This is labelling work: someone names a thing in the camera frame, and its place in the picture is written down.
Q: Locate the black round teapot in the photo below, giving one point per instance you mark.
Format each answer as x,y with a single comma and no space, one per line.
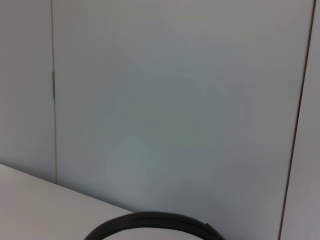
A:
155,219

